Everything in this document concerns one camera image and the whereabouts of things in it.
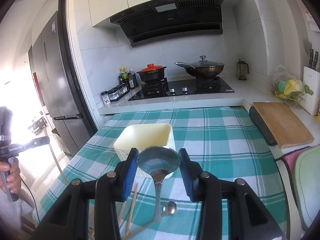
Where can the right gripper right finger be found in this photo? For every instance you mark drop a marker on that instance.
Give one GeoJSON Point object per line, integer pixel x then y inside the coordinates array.
{"type": "Point", "coordinates": [203, 187]}

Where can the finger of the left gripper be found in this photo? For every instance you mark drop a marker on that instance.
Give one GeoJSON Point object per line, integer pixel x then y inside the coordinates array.
{"type": "Point", "coordinates": [38, 142]}

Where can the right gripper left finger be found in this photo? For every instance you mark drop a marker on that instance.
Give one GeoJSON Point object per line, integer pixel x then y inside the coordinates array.
{"type": "Point", "coordinates": [113, 187]}

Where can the small metal spoon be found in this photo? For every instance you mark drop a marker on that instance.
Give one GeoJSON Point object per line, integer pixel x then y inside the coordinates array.
{"type": "Point", "coordinates": [168, 209]}

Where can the large metal spoon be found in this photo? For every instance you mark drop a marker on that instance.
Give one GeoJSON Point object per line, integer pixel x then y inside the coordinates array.
{"type": "Point", "coordinates": [158, 162]}

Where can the person's left hand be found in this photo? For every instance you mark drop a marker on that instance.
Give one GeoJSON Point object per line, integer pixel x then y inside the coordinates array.
{"type": "Point", "coordinates": [14, 178]}

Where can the teal plaid tablecloth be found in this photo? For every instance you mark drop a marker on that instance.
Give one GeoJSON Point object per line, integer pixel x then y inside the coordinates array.
{"type": "Point", "coordinates": [223, 140]}

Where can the cream utensil holder box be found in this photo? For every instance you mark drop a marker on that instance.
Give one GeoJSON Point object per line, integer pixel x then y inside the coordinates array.
{"type": "Point", "coordinates": [141, 136]}

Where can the white spice shaker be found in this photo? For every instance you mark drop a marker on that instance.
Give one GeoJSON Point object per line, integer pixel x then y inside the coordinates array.
{"type": "Point", "coordinates": [105, 98]}

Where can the black board holder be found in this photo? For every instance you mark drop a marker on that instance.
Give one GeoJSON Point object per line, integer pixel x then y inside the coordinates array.
{"type": "Point", "coordinates": [261, 125]}

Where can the spice jar rack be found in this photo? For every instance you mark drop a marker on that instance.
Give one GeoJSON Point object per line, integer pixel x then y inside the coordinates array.
{"type": "Point", "coordinates": [118, 92]}

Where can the stainless steel refrigerator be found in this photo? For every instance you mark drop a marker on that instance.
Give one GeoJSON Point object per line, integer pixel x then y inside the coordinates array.
{"type": "Point", "coordinates": [58, 88]}

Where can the pink cloth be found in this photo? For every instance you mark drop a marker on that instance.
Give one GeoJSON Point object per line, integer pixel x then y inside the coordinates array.
{"type": "Point", "coordinates": [290, 158]}

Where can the wooden cutting board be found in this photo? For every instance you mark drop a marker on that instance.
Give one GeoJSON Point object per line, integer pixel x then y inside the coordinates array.
{"type": "Point", "coordinates": [286, 128]}

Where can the black gas stove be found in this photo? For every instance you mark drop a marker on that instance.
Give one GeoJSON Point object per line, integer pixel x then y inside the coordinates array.
{"type": "Point", "coordinates": [165, 88]}

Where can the sauce bottles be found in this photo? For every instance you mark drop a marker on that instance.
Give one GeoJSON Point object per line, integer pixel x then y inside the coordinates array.
{"type": "Point", "coordinates": [128, 77]}

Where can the green plastic cutting board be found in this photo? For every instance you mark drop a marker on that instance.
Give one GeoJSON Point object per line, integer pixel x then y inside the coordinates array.
{"type": "Point", "coordinates": [306, 185]}

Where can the dark wok glass lid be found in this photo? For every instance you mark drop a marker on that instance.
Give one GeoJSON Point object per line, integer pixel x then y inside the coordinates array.
{"type": "Point", "coordinates": [202, 69]}

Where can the black pot red lid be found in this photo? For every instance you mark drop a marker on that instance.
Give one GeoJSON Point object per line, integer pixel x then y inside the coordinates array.
{"type": "Point", "coordinates": [152, 73]}

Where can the dark glass kettle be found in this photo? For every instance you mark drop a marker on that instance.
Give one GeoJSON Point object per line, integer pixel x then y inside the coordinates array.
{"type": "Point", "coordinates": [243, 70]}

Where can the plastic bag with items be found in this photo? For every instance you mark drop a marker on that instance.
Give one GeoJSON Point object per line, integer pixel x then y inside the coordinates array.
{"type": "Point", "coordinates": [288, 88]}

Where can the yellow cup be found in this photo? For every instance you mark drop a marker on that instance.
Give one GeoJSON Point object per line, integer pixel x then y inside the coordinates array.
{"type": "Point", "coordinates": [318, 112]}

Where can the white knife block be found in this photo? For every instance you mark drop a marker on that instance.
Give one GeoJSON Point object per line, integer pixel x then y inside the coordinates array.
{"type": "Point", "coordinates": [311, 81]}

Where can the black range hood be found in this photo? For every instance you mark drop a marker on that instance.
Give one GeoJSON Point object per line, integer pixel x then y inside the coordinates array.
{"type": "Point", "coordinates": [158, 20]}

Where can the hanging wall bag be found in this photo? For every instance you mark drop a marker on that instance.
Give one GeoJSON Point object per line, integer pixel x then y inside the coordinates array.
{"type": "Point", "coordinates": [310, 20]}

